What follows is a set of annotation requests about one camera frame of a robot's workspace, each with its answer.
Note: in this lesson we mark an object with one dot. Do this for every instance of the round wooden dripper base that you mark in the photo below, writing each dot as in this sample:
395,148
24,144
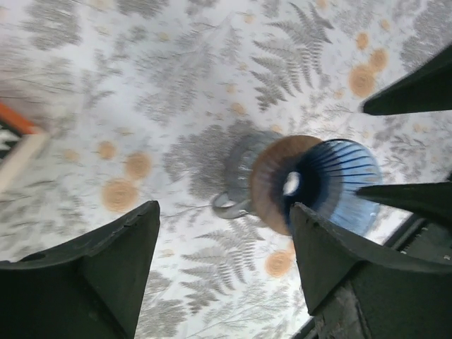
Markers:
268,177

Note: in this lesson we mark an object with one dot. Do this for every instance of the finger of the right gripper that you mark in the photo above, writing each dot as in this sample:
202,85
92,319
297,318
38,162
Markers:
431,200
427,89

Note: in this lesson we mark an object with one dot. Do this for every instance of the coffee filter paper box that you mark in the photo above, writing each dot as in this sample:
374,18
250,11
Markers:
21,141

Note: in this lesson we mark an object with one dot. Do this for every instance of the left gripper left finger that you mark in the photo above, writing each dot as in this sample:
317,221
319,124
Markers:
89,287

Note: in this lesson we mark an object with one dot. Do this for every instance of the blue ribbed cone dripper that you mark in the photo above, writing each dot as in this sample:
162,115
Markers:
328,175

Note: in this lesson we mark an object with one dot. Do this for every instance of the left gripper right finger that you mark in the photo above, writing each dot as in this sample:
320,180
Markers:
356,288

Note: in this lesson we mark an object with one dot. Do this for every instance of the grey glass coffee server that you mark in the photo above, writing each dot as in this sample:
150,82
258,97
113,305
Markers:
235,201

